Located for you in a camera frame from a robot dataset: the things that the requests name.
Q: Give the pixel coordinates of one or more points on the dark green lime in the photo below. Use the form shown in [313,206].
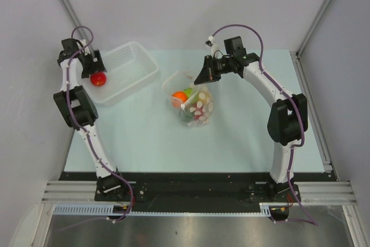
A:
[186,116]

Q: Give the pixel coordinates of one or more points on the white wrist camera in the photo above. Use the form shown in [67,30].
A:
[213,46]
[84,44]

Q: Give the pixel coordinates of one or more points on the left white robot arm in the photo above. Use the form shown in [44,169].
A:
[78,62]

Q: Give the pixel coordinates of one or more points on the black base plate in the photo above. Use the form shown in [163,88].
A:
[197,192]

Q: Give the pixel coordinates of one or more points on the white slotted cable duct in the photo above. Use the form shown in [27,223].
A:
[112,210]

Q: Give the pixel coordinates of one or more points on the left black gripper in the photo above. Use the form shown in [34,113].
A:
[96,66]

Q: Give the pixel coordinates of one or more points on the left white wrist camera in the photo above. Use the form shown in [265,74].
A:
[84,44]

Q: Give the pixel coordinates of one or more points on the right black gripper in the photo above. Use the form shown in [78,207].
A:
[208,73]

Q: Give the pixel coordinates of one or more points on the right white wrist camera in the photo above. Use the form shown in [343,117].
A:
[213,46]

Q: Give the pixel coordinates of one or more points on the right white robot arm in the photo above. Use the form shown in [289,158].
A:
[288,118]

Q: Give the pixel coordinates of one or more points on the white plastic basket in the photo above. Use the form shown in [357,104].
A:
[130,67]

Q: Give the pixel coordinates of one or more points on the red apple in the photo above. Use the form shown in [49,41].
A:
[98,79]
[199,115]

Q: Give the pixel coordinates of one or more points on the clear dotted zip bag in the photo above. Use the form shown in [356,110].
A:
[181,80]

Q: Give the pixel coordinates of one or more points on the yellow pear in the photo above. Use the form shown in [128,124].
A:
[204,97]

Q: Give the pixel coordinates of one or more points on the orange fruit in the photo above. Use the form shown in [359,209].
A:
[178,98]

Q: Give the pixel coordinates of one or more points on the light green apple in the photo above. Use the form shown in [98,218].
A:
[189,92]

